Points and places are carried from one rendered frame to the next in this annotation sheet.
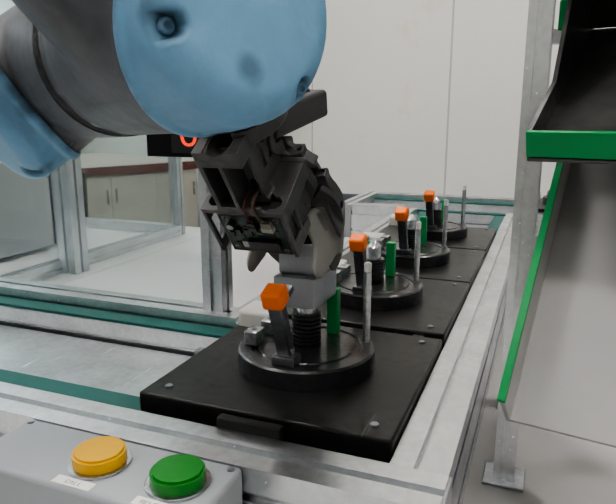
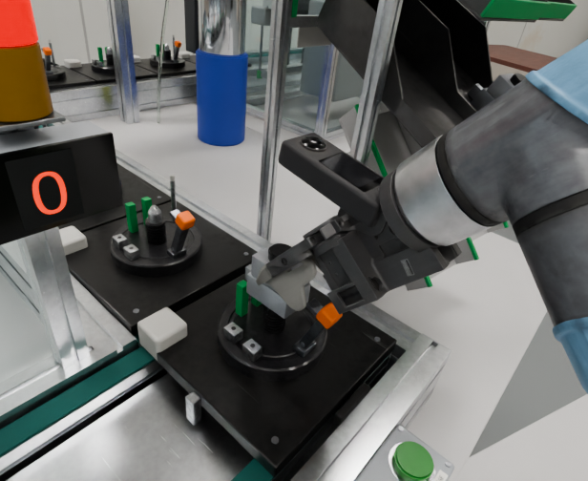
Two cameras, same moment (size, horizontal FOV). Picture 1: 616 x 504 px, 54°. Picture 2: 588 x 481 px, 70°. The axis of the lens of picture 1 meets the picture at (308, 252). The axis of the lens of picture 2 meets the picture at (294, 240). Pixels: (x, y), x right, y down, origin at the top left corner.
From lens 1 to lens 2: 0.62 m
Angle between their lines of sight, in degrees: 70
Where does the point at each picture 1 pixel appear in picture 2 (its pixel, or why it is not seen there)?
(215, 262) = (72, 317)
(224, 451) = (377, 427)
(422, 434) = (379, 324)
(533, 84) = (375, 94)
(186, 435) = (345, 447)
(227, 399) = (317, 404)
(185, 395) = (299, 430)
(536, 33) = (382, 59)
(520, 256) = not seen: hidden behind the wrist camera
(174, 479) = (429, 463)
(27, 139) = not seen: outside the picture
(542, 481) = not seen: hidden behind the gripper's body
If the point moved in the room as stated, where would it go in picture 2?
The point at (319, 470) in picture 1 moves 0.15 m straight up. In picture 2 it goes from (408, 383) to (445, 291)
